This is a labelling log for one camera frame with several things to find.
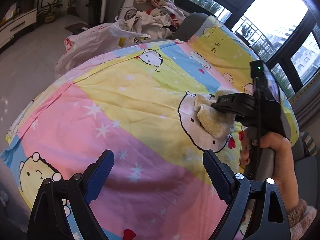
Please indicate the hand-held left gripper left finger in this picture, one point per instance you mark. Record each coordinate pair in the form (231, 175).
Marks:
(101, 177)

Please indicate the white plastic bag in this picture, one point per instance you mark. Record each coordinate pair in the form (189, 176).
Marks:
(95, 40)

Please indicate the potted floor plant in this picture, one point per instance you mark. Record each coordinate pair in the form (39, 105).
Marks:
(51, 13)

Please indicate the black framed window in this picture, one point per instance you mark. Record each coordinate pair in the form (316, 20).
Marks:
(275, 17)

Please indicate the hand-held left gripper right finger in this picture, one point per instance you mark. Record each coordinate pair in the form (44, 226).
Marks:
(217, 177)

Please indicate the cream and olive fluffy sock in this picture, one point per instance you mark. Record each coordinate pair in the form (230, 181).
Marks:
(215, 122)

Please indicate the grey upholstered backrest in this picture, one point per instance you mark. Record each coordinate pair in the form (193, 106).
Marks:
(190, 26)

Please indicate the person's right hand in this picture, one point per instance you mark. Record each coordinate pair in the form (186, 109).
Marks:
(283, 165)

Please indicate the dark floor mat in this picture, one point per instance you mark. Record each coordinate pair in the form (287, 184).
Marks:
(77, 28)

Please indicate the striped pillow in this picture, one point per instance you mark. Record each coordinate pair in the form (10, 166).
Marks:
(308, 143)

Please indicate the pile of clothes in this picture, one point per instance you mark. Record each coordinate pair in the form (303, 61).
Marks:
(155, 15)

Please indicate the white board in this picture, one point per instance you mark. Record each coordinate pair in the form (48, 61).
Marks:
(103, 2)

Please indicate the cartoon printed blanket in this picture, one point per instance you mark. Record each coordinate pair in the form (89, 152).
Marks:
(112, 120)

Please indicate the grey curtain with trim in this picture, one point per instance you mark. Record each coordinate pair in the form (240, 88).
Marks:
(307, 105)

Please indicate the white media cabinet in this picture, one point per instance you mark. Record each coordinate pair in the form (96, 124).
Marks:
(17, 27)

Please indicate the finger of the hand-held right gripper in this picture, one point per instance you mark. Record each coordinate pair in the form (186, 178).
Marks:
(237, 112)
(232, 99)

